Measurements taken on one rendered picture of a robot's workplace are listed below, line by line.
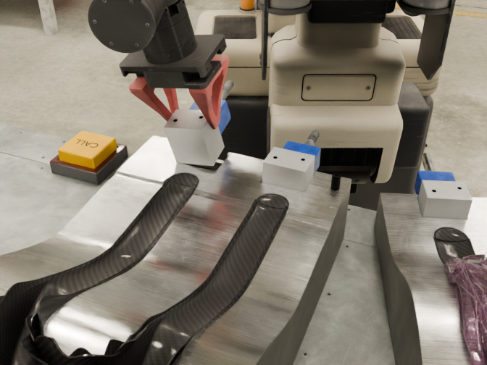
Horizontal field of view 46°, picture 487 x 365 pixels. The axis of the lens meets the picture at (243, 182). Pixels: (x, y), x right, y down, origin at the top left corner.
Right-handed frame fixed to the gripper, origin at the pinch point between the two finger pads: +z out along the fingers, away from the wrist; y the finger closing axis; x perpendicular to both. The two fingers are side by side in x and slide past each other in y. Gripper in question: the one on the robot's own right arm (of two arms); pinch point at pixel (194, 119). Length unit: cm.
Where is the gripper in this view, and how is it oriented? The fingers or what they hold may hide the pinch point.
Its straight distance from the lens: 67.3
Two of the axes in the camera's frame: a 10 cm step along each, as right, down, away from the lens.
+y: 9.1, 0.8, -4.0
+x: 3.5, -6.7, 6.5
